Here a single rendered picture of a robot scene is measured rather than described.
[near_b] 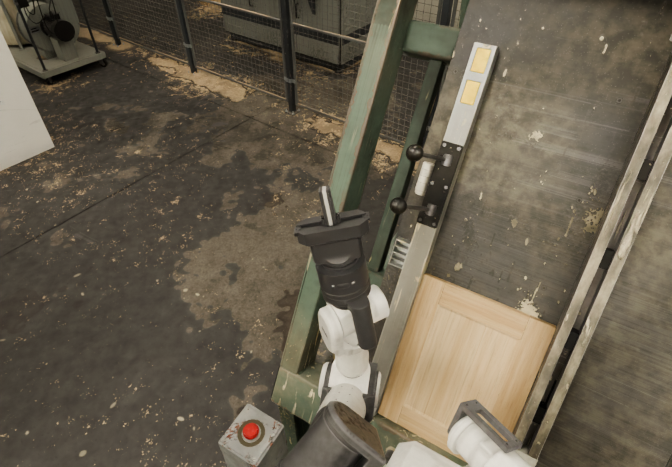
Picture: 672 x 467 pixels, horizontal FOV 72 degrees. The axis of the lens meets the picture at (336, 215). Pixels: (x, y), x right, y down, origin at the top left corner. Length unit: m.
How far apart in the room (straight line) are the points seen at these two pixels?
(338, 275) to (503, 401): 0.60
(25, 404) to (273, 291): 1.29
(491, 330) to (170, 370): 1.78
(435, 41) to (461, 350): 0.75
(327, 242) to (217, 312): 2.00
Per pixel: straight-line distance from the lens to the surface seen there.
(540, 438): 1.19
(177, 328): 2.70
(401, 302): 1.17
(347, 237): 0.74
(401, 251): 1.17
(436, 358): 1.22
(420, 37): 1.23
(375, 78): 1.15
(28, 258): 3.48
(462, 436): 0.74
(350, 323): 0.84
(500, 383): 1.21
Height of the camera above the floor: 2.09
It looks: 41 degrees down
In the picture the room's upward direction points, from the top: straight up
